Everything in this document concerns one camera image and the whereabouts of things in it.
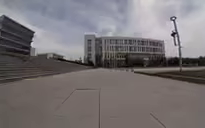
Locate lamp pole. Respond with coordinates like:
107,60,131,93
169,15,184,73

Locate grass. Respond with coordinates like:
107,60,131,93
138,68,205,81

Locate grey concrete slab plaza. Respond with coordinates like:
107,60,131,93
0,68,205,128

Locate white building with many windows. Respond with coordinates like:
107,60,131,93
83,33,167,69

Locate row of trees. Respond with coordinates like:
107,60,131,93
165,55,205,68

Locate grey layered building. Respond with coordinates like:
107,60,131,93
0,14,36,56

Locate low flat building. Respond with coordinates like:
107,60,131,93
36,52,66,61

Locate wide concrete steps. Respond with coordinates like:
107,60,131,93
0,49,93,87

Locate concrete kerb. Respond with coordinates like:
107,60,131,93
133,70,205,87

